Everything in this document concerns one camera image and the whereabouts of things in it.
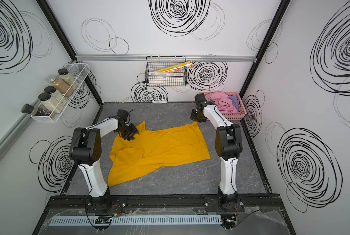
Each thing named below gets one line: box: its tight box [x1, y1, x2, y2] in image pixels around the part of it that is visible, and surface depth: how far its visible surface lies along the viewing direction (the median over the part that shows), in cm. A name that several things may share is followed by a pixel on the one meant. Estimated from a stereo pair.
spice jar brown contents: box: [48, 75, 75, 98], surface depth 74 cm
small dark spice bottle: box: [21, 103, 54, 118], surface depth 63 cm
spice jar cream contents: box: [38, 92, 64, 114], surface depth 67 cm
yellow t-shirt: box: [107, 121, 212, 187], surface depth 95 cm
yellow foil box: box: [154, 60, 194, 73], surface depth 91 cm
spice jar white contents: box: [44, 85, 68, 107], surface depth 70 cm
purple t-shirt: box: [226, 94, 239, 112], surface depth 117 cm
